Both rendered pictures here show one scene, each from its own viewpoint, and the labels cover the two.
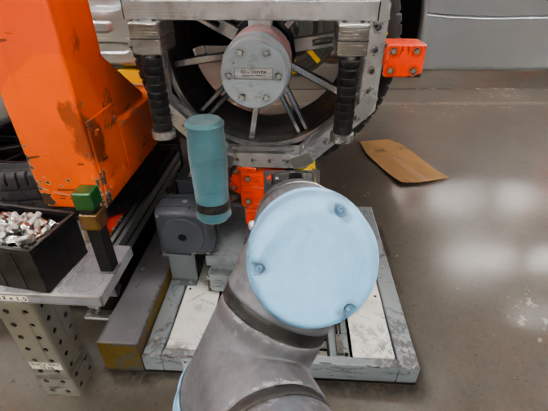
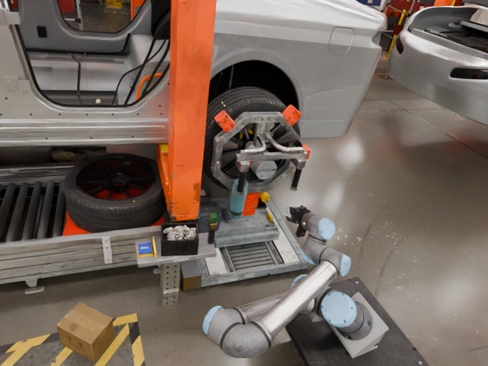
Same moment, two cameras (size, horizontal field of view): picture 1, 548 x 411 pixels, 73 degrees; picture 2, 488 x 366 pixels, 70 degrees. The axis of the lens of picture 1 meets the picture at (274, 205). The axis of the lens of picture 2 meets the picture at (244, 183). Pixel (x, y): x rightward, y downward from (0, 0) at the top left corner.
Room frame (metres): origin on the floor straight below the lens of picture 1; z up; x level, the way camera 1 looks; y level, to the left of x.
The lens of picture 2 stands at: (-0.74, 0.93, 1.90)
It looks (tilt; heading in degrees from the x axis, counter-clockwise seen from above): 34 degrees down; 333
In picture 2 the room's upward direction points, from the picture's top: 10 degrees clockwise
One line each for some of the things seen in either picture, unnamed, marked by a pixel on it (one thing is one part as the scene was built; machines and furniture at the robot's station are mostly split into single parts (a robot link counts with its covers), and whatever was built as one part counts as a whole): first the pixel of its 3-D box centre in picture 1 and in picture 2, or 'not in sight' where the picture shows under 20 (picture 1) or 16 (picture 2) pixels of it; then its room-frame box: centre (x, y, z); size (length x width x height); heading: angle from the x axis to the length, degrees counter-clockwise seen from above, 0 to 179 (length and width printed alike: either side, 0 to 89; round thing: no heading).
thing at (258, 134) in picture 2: not in sight; (252, 138); (0.78, 0.13, 1.03); 0.19 x 0.18 x 0.11; 177
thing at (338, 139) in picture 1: (345, 99); (296, 177); (0.65, -0.13, 0.83); 0.04 x 0.04 x 0.16
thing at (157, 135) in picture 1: (157, 96); (241, 181); (0.67, 0.21, 0.83); 0.04 x 0.04 x 0.16
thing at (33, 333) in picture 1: (47, 333); (170, 276); (0.64, 0.60, 0.21); 0.10 x 0.10 x 0.42; 87
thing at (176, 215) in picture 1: (199, 216); (201, 213); (1.11, 0.27, 0.26); 0.42 x 0.18 x 0.35; 177
